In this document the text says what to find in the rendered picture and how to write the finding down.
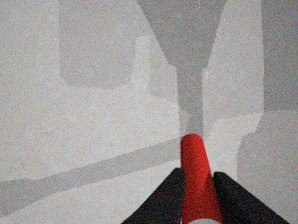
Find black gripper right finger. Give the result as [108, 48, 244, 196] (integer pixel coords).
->
[213, 172, 290, 224]

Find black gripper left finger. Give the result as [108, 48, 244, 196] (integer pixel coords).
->
[121, 168, 186, 224]

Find red peg with white band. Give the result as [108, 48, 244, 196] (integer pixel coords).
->
[180, 133, 223, 224]

